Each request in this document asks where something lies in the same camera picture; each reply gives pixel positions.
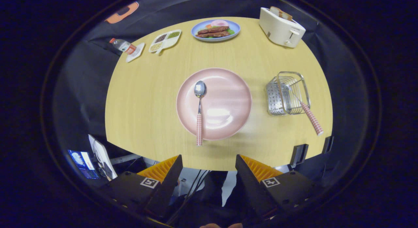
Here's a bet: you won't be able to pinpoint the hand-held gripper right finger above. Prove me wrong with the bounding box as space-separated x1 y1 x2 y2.
235 154 322 222

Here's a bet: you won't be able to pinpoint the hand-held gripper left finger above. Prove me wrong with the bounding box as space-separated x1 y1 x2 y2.
98 155 183 222

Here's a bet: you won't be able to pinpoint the fork with red checked handle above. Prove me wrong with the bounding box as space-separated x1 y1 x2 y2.
287 88 324 136

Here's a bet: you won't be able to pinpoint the spoon with red checked handle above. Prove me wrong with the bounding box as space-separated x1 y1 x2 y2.
194 80 207 146

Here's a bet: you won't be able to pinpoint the person's legs dark trousers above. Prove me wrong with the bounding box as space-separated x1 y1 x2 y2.
170 171 258 228

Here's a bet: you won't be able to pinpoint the grey metal beam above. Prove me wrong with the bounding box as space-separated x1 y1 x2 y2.
109 154 141 165

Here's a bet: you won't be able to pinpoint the black table clamp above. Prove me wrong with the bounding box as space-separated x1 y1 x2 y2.
322 136 335 154
290 143 309 166

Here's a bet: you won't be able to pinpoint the lit computer screen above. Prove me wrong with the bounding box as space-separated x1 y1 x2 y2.
68 150 100 179

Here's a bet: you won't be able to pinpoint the pink plate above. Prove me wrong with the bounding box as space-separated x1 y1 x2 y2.
176 68 252 140

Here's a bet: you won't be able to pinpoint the small white tray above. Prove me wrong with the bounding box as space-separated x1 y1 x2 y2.
126 42 145 63

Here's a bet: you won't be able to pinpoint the white divided condiment tray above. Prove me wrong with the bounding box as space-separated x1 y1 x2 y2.
149 29 182 55

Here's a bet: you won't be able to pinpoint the clear water bottle red cap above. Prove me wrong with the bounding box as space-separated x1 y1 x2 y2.
109 38 137 55

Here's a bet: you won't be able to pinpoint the brown meat strip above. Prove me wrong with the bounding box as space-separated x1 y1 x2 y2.
195 31 231 38
198 25 230 34

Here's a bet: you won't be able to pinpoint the blue plate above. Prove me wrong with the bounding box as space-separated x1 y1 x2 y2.
191 19 241 42

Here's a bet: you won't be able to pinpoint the cream toaster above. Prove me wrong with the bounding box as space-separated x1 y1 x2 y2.
259 7 306 48

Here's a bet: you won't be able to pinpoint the black cable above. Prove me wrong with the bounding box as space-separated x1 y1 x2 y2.
167 170 209 225

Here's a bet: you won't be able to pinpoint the metal wire basket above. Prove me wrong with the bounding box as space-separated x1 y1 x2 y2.
265 71 311 116

